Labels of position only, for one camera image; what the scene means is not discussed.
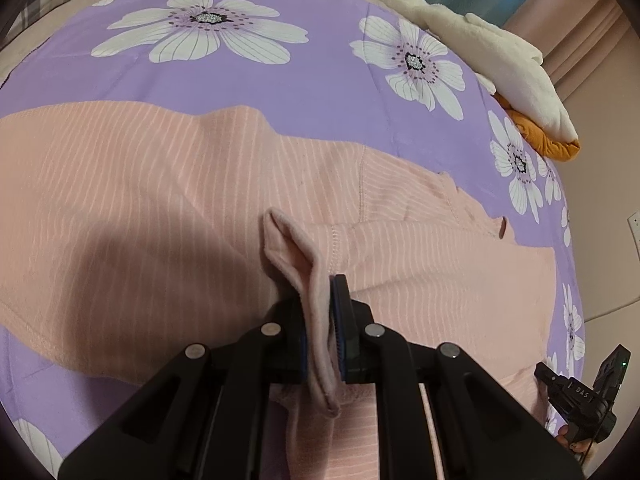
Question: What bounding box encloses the person's right hand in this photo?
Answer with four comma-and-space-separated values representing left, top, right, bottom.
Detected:
556, 422, 597, 467

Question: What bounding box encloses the pink striped garment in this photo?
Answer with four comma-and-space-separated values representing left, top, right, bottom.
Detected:
0, 101, 558, 480

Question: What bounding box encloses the purple floral blanket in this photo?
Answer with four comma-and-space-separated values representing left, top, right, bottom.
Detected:
0, 0, 588, 480

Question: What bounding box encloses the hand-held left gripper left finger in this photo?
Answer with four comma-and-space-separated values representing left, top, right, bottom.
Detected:
57, 297, 311, 480

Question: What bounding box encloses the pink curtain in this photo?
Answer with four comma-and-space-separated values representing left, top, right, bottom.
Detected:
502, 0, 640, 98

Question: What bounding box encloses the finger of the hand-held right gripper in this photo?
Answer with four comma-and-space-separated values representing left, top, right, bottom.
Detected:
534, 362, 570, 392

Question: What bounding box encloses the white and orange plush toy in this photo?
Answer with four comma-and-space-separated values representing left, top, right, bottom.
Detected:
344, 0, 583, 163

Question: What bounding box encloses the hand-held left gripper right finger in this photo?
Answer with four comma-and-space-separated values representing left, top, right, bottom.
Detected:
329, 274, 587, 480

